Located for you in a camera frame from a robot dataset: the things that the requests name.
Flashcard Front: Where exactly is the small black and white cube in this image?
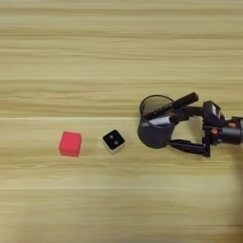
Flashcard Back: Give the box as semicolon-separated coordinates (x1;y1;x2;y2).
102;129;126;154

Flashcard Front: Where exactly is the black mesh pen cup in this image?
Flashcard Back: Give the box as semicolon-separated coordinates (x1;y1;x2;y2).
137;94;183;150

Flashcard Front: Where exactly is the red cube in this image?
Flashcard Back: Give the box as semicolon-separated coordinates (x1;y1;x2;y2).
58;131;83;158

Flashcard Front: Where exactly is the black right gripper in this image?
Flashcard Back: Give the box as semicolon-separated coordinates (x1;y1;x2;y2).
167;105;243;159

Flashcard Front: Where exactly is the long black marker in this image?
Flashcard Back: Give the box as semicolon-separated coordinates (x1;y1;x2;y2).
144;91;199;122

